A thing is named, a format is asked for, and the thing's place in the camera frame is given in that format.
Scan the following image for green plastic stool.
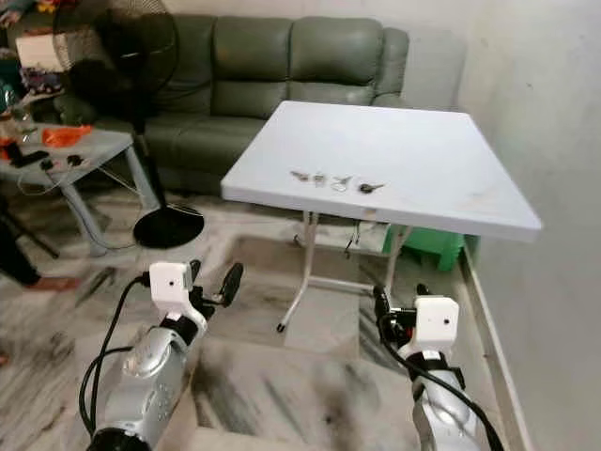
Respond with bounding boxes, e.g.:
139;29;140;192
382;225;466;273

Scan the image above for white folding table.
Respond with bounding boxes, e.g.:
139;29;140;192
221;101;544;334

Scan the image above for person leg with bare foot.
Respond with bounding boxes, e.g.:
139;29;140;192
0;221;81;292

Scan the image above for grey side table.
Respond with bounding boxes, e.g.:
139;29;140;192
0;127;161;250

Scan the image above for orange cloth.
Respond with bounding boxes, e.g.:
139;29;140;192
47;125;93;148

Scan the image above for black remote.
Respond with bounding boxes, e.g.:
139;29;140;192
14;150;50;168

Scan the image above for green leather sofa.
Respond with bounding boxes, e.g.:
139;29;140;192
56;16;409;195

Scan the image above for purple toy car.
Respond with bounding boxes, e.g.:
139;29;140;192
23;66;62;95

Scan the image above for cardboard box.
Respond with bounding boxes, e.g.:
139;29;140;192
14;33;62;71

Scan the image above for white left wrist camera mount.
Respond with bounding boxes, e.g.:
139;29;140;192
147;260;209;330

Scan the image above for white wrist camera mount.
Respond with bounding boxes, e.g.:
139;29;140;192
147;260;209;330
408;296;459;356

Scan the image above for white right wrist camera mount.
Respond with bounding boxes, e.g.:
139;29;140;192
408;296;459;356

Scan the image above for black pedestal fan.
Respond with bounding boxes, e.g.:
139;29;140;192
54;0;206;250

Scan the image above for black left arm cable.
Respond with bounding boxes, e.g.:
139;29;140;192
77;272;151;438

